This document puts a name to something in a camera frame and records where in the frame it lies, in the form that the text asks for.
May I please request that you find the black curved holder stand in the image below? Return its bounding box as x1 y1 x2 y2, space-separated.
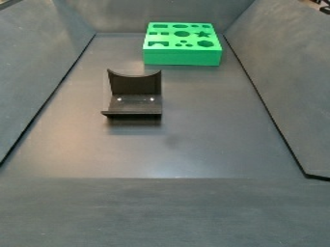
101 69 163 118

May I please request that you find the green shape sorter block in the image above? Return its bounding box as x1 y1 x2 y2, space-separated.
143 22 223 66

